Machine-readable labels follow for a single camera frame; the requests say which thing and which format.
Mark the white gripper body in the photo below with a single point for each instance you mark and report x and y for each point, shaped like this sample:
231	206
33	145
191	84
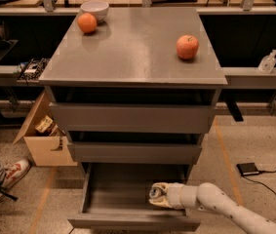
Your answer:
177	195

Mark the silver blue redbull can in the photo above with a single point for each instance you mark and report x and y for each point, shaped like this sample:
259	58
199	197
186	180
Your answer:
156	192

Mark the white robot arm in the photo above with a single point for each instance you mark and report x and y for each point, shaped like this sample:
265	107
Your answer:
208	198

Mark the grey bottom drawer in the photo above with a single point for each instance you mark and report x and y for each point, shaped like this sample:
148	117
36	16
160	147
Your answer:
116	197

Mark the grey drawer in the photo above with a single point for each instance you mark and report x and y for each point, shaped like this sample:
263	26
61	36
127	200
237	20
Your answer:
136	148
133	118
116	197

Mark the grey middle drawer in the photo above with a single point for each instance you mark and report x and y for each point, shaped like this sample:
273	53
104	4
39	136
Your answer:
136	148

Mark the grey drawer cabinet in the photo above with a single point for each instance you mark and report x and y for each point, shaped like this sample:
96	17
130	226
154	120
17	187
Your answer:
132	59

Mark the grey top drawer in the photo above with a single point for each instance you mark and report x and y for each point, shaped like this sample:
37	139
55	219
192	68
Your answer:
133	118

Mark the black foot pedal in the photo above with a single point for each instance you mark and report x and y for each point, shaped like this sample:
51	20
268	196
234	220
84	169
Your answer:
247	169

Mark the cardboard box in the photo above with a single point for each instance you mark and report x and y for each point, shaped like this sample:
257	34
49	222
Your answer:
45	149

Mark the snack packet in box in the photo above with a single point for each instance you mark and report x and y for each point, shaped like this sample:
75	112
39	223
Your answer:
46	127

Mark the red apple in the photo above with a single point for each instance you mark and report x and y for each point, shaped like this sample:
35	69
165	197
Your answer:
187	47

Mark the white red sneaker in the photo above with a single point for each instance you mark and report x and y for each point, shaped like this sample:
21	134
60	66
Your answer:
14	174

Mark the clear sanitizer bottle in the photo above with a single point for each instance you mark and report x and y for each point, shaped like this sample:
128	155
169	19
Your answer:
267	63

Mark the black white notebook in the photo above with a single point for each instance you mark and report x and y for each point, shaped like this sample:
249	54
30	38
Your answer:
32	70

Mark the orange fruit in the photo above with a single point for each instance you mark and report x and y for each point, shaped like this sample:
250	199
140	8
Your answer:
87	23

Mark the white bowl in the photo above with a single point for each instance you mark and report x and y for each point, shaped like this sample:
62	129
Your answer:
99	9

